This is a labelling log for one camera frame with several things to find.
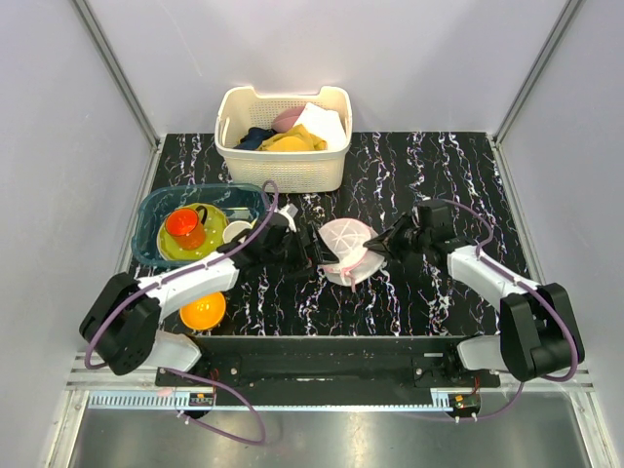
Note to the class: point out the cream plastic laundry basket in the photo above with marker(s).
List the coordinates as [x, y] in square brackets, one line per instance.
[294, 172]

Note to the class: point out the orange mug black handle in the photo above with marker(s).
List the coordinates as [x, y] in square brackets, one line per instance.
[186, 227]

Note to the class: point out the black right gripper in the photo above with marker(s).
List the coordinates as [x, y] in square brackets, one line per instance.
[388, 243]

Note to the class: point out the green polka dot plate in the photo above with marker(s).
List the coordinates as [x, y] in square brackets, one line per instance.
[214, 226]

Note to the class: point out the teal transparent plastic bin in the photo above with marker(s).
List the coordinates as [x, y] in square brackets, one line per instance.
[238, 202]

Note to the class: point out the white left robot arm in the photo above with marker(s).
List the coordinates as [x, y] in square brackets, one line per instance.
[122, 329]

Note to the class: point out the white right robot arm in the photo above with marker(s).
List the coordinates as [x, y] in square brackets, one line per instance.
[538, 334]

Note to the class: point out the white cloth in basket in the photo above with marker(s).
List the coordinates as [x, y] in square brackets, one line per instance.
[324, 124]

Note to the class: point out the pink cloth in basket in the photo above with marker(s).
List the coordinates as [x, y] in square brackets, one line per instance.
[286, 120]

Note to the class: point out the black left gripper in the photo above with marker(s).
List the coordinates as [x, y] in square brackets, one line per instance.
[304, 255]

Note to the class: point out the white pink mesh laundry bag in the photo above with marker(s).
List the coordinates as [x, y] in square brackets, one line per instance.
[345, 238]

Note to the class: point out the yellow cloth in basket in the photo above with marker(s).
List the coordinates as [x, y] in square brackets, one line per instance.
[297, 139]

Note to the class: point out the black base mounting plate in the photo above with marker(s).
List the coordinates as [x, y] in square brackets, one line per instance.
[322, 372]

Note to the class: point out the navy cloth in basket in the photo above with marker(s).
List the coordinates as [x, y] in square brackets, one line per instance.
[254, 138]

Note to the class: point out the yellow orange plastic bowl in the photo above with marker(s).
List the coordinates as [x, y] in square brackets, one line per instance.
[205, 313]

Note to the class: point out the pale yellow white mug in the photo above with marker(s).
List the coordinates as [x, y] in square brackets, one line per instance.
[233, 229]

